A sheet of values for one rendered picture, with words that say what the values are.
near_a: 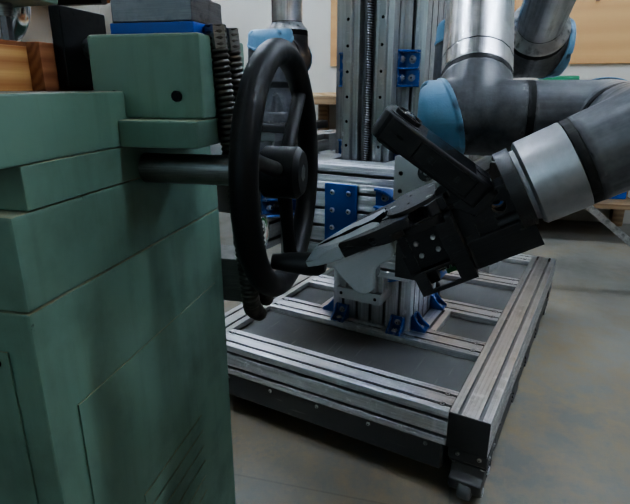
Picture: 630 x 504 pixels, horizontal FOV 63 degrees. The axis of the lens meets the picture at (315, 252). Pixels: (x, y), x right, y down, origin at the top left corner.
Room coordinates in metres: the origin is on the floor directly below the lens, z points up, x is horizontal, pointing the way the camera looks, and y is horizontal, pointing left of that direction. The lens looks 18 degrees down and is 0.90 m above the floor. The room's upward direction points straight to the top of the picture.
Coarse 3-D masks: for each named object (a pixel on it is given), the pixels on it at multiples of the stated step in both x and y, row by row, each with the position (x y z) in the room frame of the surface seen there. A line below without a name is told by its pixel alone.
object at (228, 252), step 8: (224, 248) 0.91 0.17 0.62; (232, 248) 0.91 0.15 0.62; (224, 256) 0.86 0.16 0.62; (232, 256) 0.86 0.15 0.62; (224, 264) 0.85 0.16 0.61; (232, 264) 0.85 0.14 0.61; (224, 272) 0.85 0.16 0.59; (232, 272) 0.85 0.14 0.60; (224, 280) 0.85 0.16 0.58; (232, 280) 0.85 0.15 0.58; (224, 288) 0.85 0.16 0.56; (232, 288) 0.85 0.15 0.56; (240, 288) 0.84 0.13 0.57; (224, 296) 0.85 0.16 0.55; (232, 296) 0.85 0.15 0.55; (240, 296) 0.84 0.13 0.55
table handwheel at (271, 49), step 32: (256, 64) 0.51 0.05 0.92; (288, 64) 0.61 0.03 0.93; (256, 96) 0.49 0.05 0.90; (256, 128) 0.47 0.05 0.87; (288, 128) 0.63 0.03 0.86; (160, 160) 0.62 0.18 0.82; (192, 160) 0.61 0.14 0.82; (224, 160) 0.60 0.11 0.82; (256, 160) 0.47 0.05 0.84; (288, 160) 0.57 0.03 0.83; (256, 192) 0.46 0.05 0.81; (288, 192) 0.57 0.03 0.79; (256, 224) 0.46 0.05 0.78; (288, 224) 0.61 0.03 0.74; (256, 256) 0.47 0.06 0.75; (256, 288) 0.51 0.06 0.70; (288, 288) 0.57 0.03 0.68
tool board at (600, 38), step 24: (336, 0) 3.98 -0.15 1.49; (576, 0) 3.58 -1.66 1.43; (600, 0) 3.55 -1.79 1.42; (624, 0) 3.51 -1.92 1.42; (336, 24) 3.98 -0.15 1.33; (576, 24) 3.58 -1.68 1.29; (600, 24) 3.54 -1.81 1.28; (624, 24) 3.51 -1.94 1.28; (336, 48) 3.98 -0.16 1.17; (576, 48) 3.57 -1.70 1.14; (600, 48) 3.54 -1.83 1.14; (624, 48) 3.50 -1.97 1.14
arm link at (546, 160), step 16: (544, 128) 0.44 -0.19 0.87; (560, 128) 0.42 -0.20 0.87; (512, 144) 0.44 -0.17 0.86; (528, 144) 0.42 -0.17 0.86; (544, 144) 0.41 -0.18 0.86; (560, 144) 0.41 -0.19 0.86; (512, 160) 0.43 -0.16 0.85; (528, 160) 0.41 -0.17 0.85; (544, 160) 0.41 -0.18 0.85; (560, 160) 0.40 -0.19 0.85; (576, 160) 0.40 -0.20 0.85; (528, 176) 0.41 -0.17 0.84; (544, 176) 0.40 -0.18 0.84; (560, 176) 0.40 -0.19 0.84; (576, 176) 0.39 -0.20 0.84; (528, 192) 0.41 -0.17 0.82; (544, 192) 0.40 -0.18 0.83; (560, 192) 0.40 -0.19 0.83; (576, 192) 0.40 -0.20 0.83; (544, 208) 0.40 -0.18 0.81; (560, 208) 0.40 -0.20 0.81; (576, 208) 0.41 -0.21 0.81
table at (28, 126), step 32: (0, 96) 0.43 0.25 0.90; (32, 96) 0.47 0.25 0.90; (64, 96) 0.51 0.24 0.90; (96, 96) 0.56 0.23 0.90; (0, 128) 0.43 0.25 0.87; (32, 128) 0.46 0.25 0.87; (64, 128) 0.50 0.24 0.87; (96, 128) 0.55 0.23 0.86; (128, 128) 0.58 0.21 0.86; (160, 128) 0.57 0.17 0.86; (192, 128) 0.57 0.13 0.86; (0, 160) 0.42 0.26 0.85; (32, 160) 0.45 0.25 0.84
